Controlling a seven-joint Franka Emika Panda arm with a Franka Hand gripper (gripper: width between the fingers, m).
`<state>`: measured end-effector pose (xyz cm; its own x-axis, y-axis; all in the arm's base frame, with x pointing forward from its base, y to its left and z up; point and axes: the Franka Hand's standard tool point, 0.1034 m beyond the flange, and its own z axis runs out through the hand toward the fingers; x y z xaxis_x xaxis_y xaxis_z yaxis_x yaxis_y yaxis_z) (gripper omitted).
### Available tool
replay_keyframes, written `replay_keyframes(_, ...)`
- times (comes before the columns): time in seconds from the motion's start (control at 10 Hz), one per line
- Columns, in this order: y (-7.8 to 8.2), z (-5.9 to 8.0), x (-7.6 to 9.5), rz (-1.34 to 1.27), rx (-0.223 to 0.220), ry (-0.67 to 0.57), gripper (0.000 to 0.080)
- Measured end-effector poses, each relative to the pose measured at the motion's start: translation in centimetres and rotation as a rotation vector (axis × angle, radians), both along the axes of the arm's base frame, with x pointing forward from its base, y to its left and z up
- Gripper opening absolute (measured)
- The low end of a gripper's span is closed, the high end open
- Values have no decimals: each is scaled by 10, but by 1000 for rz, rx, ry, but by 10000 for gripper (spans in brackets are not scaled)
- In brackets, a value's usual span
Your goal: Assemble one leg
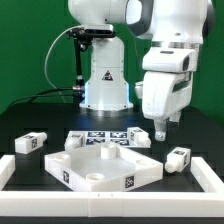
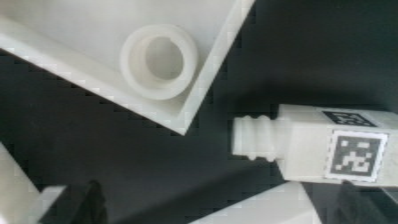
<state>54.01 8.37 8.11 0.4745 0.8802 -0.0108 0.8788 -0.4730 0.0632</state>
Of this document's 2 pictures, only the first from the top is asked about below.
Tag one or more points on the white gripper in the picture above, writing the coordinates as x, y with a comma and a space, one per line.
167, 86

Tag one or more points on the white U-shaped fence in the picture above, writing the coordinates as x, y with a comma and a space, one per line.
208, 203

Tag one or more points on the white square tabletop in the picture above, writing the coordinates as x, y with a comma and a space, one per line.
103, 167

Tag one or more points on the fiducial marker sheet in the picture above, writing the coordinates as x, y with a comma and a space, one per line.
95, 137

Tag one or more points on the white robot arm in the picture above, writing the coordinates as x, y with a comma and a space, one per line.
176, 29

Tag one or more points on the black camera on stand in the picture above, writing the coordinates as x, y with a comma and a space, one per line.
83, 36

